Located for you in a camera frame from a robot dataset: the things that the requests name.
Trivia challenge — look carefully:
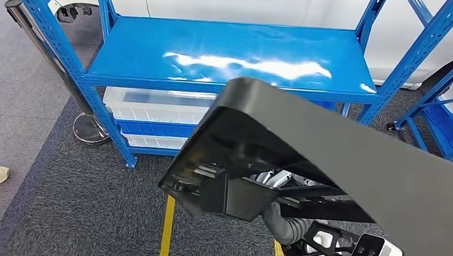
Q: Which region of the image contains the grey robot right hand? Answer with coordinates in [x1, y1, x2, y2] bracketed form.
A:
[255, 168, 292, 189]

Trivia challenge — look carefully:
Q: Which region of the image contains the black plastic plate frame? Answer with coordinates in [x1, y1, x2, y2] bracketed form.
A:
[152, 71, 453, 256]

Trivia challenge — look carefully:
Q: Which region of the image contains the blue metal shelf rack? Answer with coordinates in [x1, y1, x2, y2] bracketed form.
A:
[0, 0, 453, 194]

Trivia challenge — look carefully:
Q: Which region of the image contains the blue wheeled shelf rack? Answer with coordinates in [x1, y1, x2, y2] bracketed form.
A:
[383, 24, 453, 170]

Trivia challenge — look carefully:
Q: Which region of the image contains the yellow floor tape square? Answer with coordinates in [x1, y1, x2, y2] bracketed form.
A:
[158, 194, 290, 256]

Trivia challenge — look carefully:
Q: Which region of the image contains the white car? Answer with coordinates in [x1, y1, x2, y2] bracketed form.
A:
[13, 0, 453, 94]

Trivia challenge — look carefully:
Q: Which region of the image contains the black camera bracket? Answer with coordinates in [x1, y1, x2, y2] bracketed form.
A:
[301, 220, 365, 256]

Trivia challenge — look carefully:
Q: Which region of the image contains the black post chrome base stanchion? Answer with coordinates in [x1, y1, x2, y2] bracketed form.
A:
[0, 0, 121, 146]

